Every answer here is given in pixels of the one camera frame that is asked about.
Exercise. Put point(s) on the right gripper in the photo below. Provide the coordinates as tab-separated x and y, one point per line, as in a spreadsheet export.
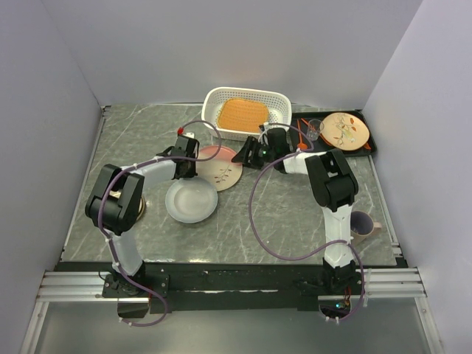
251	144

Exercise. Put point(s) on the orange plastic spoon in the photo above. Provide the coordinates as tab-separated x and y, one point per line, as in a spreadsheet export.
301	144

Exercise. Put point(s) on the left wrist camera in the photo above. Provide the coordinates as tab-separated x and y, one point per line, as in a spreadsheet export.
185	134

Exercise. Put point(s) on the cream plate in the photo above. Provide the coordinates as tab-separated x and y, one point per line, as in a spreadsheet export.
220	171

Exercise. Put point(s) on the pink purple mug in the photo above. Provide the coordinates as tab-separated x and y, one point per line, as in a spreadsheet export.
362	226

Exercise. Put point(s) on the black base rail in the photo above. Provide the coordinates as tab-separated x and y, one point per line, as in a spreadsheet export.
171	287

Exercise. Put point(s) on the small beige saucer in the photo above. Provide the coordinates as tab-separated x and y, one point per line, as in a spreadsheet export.
142	208

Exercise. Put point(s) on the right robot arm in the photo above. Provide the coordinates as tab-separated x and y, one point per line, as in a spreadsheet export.
334	188

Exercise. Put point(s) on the clear glass cup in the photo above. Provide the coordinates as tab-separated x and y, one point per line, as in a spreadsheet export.
314	129

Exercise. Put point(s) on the floral peach plate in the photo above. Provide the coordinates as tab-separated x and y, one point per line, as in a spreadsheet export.
345	131

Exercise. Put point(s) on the orange woven tray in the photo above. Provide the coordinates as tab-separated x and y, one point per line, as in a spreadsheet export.
238	114

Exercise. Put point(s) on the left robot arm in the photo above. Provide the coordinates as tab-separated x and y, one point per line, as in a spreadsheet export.
113	205

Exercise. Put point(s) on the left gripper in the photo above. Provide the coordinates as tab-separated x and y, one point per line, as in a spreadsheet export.
192	173

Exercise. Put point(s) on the white scalloped bowl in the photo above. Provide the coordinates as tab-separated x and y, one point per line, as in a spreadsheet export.
191	200

